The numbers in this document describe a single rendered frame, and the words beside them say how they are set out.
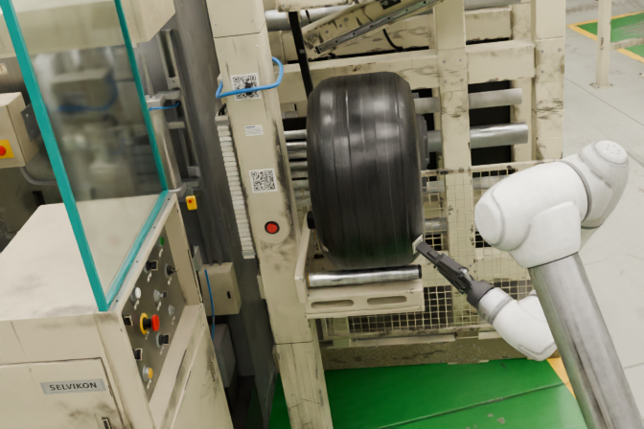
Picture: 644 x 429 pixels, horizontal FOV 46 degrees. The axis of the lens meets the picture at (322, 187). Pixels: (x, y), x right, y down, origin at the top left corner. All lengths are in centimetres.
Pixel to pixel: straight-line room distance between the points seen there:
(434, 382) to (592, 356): 180
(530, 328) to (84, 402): 108
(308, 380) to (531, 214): 137
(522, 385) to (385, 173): 150
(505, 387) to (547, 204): 184
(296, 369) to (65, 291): 102
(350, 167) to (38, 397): 93
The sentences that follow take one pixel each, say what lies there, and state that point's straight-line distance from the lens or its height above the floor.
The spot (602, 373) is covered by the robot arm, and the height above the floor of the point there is 118.
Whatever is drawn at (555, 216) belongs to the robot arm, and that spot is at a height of 144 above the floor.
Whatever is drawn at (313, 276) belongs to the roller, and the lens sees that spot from 228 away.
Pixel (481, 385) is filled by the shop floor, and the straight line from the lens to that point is 323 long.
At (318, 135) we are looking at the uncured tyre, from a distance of 201.
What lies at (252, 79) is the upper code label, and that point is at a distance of 209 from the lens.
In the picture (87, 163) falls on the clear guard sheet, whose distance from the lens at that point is 166.
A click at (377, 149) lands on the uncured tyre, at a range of 198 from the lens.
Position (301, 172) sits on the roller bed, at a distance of 264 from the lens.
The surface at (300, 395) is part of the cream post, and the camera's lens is 266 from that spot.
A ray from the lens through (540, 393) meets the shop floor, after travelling 320.
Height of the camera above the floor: 216
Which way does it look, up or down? 27 degrees down
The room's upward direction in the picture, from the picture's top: 8 degrees counter-clockwise
